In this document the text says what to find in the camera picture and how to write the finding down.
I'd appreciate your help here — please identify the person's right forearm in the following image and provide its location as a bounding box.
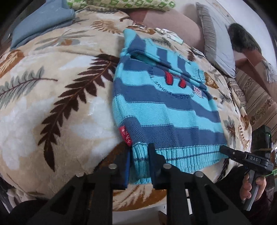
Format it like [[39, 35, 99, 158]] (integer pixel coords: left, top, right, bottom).
[[251, 186, 277, 225]]

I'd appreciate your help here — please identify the grey pillow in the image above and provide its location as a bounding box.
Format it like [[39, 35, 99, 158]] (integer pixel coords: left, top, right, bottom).
[[196, 2, 236, 78]]

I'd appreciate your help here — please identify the beige leaf print blanket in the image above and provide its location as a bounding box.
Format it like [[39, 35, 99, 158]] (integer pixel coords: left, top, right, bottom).
[[0, 5, 252, 211]]

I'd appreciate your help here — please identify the striped brown cushion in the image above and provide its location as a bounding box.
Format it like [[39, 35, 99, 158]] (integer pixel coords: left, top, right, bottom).
[[225, 67, 277, 134]]

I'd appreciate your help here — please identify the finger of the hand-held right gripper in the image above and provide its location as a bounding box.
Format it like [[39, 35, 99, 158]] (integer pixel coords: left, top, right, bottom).
[[220, 145, 246, 161]]

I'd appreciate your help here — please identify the blue striped knit sweater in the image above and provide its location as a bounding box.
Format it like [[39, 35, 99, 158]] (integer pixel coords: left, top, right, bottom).
[[111, 28, 229, 185]]

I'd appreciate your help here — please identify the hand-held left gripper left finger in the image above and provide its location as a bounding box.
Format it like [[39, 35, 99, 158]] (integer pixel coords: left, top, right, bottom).
[[26, 149, 132, 225]]

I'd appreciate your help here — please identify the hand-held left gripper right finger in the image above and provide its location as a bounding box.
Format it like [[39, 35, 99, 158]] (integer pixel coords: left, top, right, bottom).
[[147, 143, 251, 225]]

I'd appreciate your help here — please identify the person's right hand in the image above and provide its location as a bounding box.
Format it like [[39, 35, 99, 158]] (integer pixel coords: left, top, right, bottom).
[[239, 173, 268, 201]]

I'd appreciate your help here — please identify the pink bolster cushion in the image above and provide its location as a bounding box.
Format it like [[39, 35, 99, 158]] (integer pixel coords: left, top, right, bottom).
[[128, 9, 205, 52]]

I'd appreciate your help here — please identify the green checked pillow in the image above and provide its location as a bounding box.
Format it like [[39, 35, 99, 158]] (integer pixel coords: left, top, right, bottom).
[[66, 0, 176, 11]]

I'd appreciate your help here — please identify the grey-blue folded cloth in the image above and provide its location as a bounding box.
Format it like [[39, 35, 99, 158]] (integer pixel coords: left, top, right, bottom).
[[10, 0, 76, 49]]

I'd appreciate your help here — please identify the dark fur cushion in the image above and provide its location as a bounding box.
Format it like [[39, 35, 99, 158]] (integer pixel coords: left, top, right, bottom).
[[227, 23, 262, 53]]

